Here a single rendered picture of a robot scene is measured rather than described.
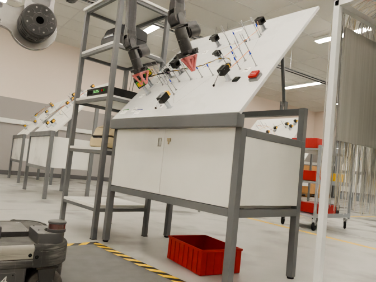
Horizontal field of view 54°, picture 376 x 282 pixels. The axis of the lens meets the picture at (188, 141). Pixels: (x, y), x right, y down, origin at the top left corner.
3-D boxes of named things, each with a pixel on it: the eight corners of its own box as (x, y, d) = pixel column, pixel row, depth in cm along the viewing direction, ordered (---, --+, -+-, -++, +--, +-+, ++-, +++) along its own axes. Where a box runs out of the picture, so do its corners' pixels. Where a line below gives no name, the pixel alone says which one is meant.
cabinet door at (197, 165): (226, 207, 177) (234, 127, 180) (158, 193, 218) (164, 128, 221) (230, 207, 179) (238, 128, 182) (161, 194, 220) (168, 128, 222)
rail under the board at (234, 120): (236, 125, 175) (238, 112, 175) (109, 128, 262) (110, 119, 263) (243, 127, 179) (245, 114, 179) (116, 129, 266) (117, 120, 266)
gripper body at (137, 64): (140, 70, 221) (136, 59, 219) (148, 67, 212) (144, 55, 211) (131, 74, 217) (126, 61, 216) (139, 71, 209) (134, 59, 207)
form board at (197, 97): (113, 120, 264) (112, 118, 263) (190, 43, 314) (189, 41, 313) (240, 114, 177) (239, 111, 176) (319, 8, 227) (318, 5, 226)
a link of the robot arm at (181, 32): (170, 29, 172) (177, 26, 167) (182, 26, 175) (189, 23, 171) (175, 44, 173) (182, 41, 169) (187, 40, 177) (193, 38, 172)
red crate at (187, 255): (199, 276, 197) (202, 250, 198) (165, 257, 231) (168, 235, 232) (240, 273, 212) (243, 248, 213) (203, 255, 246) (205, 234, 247)
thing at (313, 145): (314, 231, 414) (321, 137, 422) (277, 223, 453) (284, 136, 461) (354, 229, 478) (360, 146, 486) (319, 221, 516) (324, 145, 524)
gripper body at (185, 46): (187, 55, 180) (182, 40, 178) (199, 50, 171) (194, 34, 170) (177, 58, 176) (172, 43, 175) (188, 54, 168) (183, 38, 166)
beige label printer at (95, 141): (103, 147, 272) (106, 121, 273) (88, 146, 287) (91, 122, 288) (136, 151, 294) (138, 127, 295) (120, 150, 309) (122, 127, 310)
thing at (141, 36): (115, 42, 278) (118, 18, 279) (99, 47, 295) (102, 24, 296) (146, 54, 299) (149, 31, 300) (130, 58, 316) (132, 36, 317)
